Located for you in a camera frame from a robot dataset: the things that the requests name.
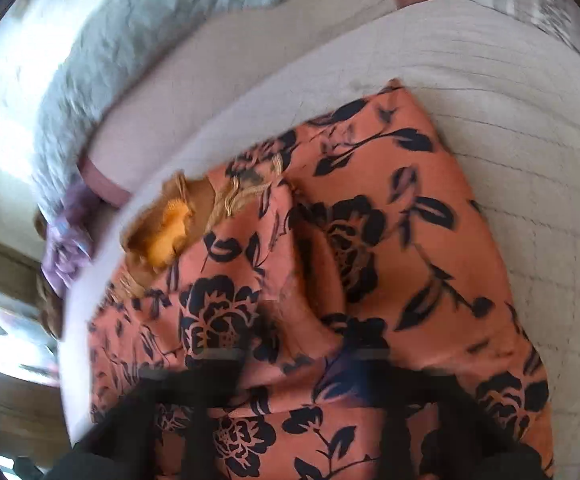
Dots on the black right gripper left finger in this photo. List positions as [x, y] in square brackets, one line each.
[166, 411]

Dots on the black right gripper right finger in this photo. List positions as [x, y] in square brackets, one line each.
[436, 425]

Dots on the orange black floral garment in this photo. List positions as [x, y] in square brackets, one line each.
[354, 230]

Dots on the pink quilted bed cover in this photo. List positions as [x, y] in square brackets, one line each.
[507, 99]

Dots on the pink quilted sofa backrest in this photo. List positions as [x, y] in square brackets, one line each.
[203, 74]

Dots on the purple floral cloth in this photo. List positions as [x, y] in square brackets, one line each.
[69, 246]

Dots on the grey quilted blanket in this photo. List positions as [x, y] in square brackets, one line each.
[118, 43]

